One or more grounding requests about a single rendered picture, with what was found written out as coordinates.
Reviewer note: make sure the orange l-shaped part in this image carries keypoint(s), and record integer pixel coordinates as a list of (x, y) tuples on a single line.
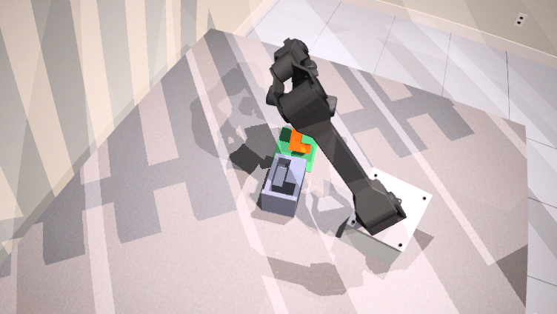
[(296, 144)]

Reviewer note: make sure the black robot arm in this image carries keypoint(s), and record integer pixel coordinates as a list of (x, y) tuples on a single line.
[(307, 110)]

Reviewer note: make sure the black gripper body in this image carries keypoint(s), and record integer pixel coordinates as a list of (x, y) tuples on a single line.
[(332, 100)]

